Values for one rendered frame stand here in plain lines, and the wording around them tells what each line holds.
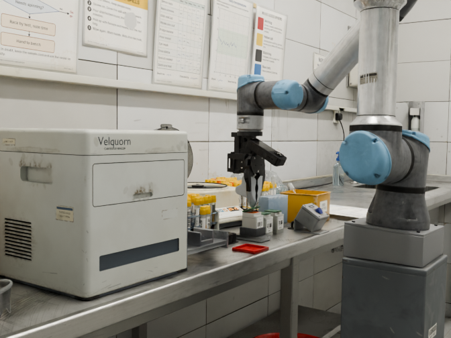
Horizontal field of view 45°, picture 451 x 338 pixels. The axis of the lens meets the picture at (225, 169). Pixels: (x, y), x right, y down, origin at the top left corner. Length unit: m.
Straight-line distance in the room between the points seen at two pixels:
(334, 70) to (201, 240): 0.58
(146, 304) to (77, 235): 0.19
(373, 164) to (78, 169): 0.62
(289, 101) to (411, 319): 0.59
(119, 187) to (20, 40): 0.76
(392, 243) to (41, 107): 1.05
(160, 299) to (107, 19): 1.08
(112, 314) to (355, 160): 0.61
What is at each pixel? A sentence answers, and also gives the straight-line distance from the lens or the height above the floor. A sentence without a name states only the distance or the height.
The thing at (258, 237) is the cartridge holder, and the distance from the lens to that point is 1.52.
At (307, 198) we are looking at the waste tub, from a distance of 1.82.
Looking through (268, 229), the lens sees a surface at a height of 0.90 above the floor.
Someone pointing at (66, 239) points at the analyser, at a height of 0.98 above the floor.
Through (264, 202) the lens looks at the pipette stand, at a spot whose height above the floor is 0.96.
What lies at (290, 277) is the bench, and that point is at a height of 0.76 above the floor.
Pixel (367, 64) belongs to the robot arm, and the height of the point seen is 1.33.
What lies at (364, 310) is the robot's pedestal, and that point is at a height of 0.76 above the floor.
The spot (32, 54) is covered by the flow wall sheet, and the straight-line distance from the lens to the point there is 1.69.
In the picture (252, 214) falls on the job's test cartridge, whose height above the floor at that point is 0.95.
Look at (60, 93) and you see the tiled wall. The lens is 1.75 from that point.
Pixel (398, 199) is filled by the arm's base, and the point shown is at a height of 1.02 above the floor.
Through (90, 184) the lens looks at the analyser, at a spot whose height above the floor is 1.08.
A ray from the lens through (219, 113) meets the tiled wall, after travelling 2.36.
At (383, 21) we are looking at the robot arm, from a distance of 1.29.
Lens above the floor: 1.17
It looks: 4 degrees down
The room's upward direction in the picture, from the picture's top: 1 degrees clockwise
